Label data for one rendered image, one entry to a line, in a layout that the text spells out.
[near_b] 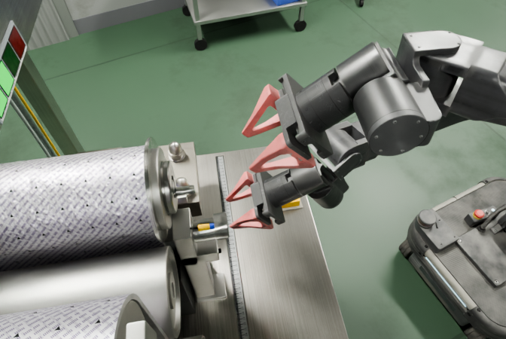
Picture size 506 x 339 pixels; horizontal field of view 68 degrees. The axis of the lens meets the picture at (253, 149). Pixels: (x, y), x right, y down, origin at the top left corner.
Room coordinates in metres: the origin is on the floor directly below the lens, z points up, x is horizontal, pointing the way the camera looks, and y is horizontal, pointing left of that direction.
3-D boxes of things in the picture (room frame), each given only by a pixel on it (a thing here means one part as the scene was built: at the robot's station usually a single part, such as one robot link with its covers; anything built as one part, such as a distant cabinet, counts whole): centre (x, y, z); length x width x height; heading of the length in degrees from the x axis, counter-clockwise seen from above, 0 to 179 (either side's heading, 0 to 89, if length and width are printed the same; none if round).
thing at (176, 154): (0.50, 0.17, 1.05); 0.04 x 0.04 x 0.04
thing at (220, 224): (0.26, 0.05, 1.18); 0.04 x 0.02 x 0.04; 9
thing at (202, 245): (0.25, 0.09, 1.05); 0.06 x 0.05 x 0.31; 99
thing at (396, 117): (0.29, -0.17, 1.42); 0.12 x 0.12 x 0.09; 6
